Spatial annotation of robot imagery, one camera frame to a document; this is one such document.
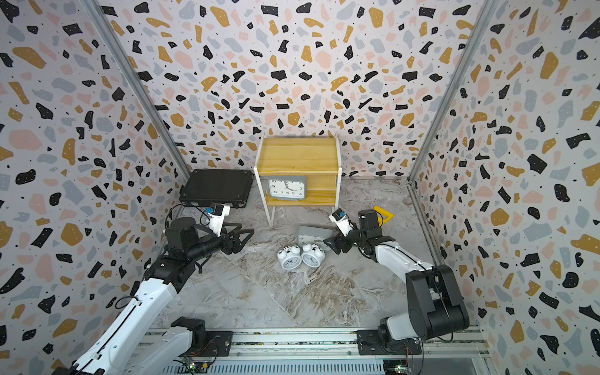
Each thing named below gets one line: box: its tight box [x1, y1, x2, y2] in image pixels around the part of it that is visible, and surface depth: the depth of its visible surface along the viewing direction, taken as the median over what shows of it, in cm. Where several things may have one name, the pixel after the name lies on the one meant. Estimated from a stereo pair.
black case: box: [179, 168, 254, 209], surface depth 118 cm
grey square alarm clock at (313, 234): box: [296, 225, 335, 247], surface depth 93 cm
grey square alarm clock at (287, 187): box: [267, 175, 308, 202], surface depth 91 cm
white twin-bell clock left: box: [277, 245, 303, 271], surface depth 87 cm
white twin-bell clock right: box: [300, 243, 325, 268], surface depth 88 cm
